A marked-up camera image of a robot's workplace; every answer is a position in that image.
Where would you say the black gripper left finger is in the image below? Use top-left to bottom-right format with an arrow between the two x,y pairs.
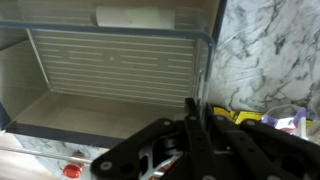
90,98 -> 214,180

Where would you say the small red capped jar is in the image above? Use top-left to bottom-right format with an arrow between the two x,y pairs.
63,163 -> 84,179

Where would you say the yellow black packet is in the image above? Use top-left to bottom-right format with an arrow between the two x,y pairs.
213,106 -> 262,124

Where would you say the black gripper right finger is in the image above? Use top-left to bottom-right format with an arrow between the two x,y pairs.
206,106 -> 320,180

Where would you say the large open cardboard box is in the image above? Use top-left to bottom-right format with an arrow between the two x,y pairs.
0,0 -> 227,147

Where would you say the clear plastic box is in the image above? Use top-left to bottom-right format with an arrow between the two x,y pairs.
0,0 -> 219,107

